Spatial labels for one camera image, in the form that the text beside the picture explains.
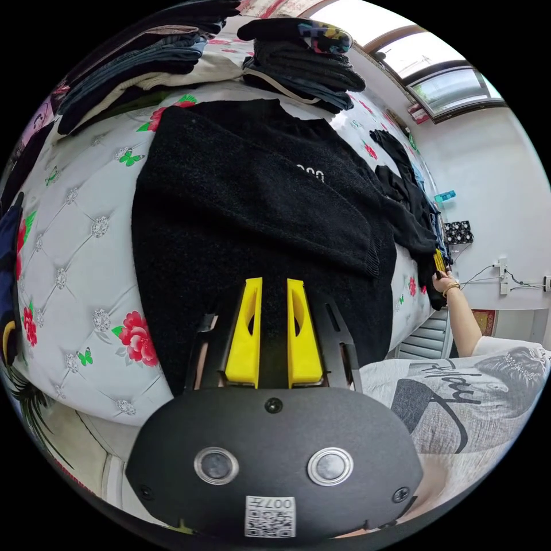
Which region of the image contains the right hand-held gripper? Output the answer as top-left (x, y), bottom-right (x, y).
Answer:
top-left (433, 240), bottom-right (453, 278)

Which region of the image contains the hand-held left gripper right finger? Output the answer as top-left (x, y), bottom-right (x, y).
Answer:
top-left (286, 278), bottom-right (323, 389)

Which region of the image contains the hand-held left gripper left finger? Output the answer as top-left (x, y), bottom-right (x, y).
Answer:
top-left (224, 277), bottom-right (263, 385)

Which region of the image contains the black long sleeve sweater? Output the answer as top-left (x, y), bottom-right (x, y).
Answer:
top-left (130, 98), bottom-right (448, 398)

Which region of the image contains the person's right forearm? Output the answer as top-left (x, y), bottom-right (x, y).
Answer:
top-left (444, 285), bottom-right (484, 359)

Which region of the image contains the person's right hand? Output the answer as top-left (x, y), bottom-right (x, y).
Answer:
top-left (432, 273), bottom-right (460, 298)

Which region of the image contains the black fan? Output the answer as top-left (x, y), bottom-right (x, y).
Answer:
top-left (443, 220), bottom-right (475, 247)

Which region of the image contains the pile of clothes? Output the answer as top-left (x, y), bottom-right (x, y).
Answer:
top-left (236, 17), bottom-right (367, 115)
top-left (55, 0), bottom-right (243, 135)
top-left (369, 128), bottom-right (444, 242)

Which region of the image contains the person's body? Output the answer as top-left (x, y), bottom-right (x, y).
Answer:
top-left (359, 335), bottom-right (551, 541)

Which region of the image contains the bed with floral quilt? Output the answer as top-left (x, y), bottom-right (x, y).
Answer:
top-left (11, 0), bottom-right (453, 428)

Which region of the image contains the window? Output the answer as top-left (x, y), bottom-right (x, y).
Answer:
top-left (360, 25), bottom-right (510, 126)

